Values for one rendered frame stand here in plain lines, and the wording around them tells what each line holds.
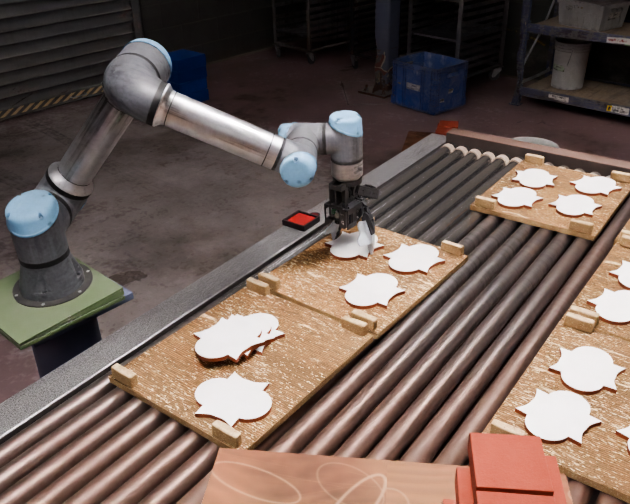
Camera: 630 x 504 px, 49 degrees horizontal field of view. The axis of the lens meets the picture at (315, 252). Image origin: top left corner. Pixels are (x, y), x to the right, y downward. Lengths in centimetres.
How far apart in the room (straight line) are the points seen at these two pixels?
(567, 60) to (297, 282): 470
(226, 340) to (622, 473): 75
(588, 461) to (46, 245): 122
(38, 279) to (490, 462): 129
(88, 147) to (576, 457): 121
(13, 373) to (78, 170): 154
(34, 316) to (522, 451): 128
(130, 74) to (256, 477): 85
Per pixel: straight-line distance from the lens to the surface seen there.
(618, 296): 169
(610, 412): 138
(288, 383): 135
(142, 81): 150
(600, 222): 203
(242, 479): 104
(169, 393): 136
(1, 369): 319
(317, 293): 160
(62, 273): 176
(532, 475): 69
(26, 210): 171
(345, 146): 161
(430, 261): 172
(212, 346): 141
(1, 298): 185
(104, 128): 169
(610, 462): 128
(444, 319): 157
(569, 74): 613
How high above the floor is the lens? 180
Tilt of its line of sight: 29 degrees down
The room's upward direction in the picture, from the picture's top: 1 degrees counter-clockwise
